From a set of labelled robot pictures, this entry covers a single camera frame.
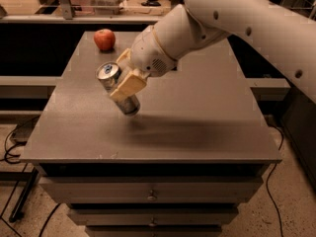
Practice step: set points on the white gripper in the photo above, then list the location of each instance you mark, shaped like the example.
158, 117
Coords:
149, 54

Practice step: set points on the silver blue redbull can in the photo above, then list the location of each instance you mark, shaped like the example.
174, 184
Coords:
109, 75

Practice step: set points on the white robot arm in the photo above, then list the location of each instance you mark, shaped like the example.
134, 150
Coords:
284, 38

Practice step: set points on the red apple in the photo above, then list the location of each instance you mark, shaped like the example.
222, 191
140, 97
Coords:
104, 39

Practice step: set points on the grey metal railing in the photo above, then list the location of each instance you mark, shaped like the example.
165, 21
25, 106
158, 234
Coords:
130, 12

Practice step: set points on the grey drawer cabinet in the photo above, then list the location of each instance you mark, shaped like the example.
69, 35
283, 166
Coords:
199, 141

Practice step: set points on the top drawer knob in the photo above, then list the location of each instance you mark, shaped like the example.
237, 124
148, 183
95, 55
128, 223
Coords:
151, 196

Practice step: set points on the drawer knob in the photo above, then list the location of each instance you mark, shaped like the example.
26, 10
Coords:
152, 222
151, 196

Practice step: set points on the black metal stand leg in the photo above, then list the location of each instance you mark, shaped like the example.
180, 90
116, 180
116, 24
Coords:
29, 180

